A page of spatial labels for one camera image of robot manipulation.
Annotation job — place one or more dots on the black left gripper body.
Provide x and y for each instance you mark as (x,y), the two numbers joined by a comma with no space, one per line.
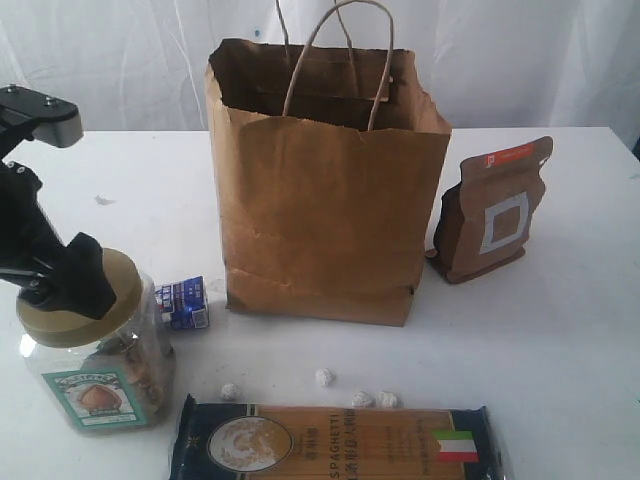
(30,247)

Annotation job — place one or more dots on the clear jar with gold lid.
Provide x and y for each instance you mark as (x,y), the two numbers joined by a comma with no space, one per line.
(109,375)

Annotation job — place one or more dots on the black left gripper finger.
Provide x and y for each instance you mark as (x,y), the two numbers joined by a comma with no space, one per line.
(40,293)
(79,283)

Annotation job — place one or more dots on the brown paper bag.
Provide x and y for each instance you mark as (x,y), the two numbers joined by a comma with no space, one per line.
(327,162)

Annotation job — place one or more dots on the brown stand-up pouch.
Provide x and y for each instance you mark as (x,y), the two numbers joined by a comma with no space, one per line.
(485,218)

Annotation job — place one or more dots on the spaghetti package dark blue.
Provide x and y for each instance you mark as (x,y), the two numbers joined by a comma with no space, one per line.
(250,441)

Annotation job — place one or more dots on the small blue milk carton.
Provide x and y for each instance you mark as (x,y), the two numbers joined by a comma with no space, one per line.
(183,305)

